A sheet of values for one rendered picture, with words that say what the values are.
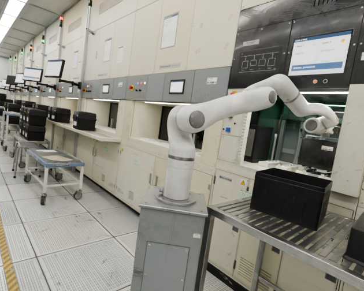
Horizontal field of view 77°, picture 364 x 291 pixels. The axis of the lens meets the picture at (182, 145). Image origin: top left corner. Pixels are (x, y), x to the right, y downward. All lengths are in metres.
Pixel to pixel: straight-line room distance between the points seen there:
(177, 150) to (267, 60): 0.95
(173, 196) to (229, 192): 0.78
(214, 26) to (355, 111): 1.20
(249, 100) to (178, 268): 0.79
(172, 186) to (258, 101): 0.54
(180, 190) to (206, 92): 1.07
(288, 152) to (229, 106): 1.47
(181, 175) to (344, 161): 0.81
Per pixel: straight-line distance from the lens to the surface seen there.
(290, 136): 2.47
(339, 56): 1.51
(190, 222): 0.97
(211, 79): 1.89
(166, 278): 1.09
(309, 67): 1.54
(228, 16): 2.00
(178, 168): 0.98
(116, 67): 3.28
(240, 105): 1.09
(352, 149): 1.37
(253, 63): 1.71
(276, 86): 1.26
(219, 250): 1.89
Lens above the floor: 1.10
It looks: 6 degrees down
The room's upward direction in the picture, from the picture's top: 8 degrees clockwise
